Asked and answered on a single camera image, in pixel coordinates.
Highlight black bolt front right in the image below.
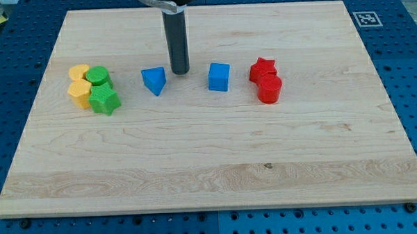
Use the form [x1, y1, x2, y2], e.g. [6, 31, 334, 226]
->
[404, 202, 417, 213]

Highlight blue triangle block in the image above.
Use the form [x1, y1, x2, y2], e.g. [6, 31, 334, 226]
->
[141, 67, 166, 96]

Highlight black mount with metal clamp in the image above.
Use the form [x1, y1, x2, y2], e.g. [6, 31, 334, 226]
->
[136, 0, 194, 14]

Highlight black bolt front left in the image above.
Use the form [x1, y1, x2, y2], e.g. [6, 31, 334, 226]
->
[18, 219, 31, 229]

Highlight yellow hexagon block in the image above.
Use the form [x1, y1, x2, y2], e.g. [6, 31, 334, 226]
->
[67, 79, 92, 110]

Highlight yellow heart block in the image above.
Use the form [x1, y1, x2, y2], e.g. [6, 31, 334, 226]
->
[69, 64, 90, 81]

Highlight blue cube block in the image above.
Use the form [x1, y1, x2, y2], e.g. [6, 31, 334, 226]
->
[208, 62, 230, 92]

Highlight black bolt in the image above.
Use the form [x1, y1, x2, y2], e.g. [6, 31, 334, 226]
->
[404, 202, 417, 213]
[18, 219, 31, 229]

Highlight red cylinder block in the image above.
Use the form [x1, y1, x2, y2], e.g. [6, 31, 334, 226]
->
[257, 74, 282, 104]

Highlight green star block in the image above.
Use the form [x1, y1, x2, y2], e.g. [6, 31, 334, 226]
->
[88, 83, 121, 116]

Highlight white fiducial marker tag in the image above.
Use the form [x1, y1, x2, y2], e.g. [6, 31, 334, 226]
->
[352, 10, 383, 28]

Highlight green cylinder block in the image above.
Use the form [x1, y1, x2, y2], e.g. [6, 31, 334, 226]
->
[85, 66, 113, 87]

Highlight light wooden board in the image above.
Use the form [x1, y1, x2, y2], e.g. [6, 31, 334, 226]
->
[0, 1, 417, 219]

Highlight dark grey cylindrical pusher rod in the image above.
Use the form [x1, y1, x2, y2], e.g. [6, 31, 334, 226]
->
[162, 11, 190, 75]

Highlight red star block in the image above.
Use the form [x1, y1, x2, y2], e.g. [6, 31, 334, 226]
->
[249, 58, 277, 84]

